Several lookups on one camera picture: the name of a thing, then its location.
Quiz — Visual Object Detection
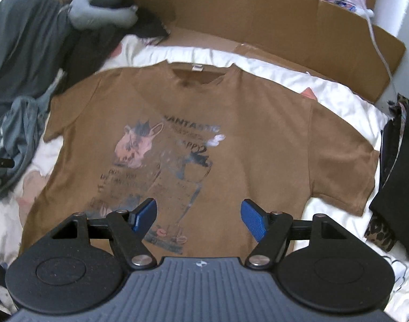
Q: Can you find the floral patterned folded garment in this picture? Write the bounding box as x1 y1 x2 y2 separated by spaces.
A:
379 94 409 189

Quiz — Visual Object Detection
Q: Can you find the brown cardboard sheet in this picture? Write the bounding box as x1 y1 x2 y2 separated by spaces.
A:
133 0 406 103

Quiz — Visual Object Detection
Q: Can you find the blue denim garment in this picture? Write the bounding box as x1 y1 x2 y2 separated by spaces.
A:
0 86 57 201

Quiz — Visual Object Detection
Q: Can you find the dark grey pillow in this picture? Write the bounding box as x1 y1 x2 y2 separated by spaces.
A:
0 0 169 118

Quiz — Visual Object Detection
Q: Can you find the white power cable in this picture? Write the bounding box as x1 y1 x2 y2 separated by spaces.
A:
338 0 398 98

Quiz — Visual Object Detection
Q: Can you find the cream bear print bedsheet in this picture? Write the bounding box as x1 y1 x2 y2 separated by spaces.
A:
0 35 409 322

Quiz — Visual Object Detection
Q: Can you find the brown printed t-shirt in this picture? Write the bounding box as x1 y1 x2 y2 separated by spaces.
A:
20 62 379 258

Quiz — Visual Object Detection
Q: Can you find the black folded garment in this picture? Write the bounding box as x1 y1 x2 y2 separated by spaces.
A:
370 107 409 258

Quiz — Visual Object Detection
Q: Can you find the leopard print folded garment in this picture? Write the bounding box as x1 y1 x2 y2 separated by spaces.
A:
364 214 397 252

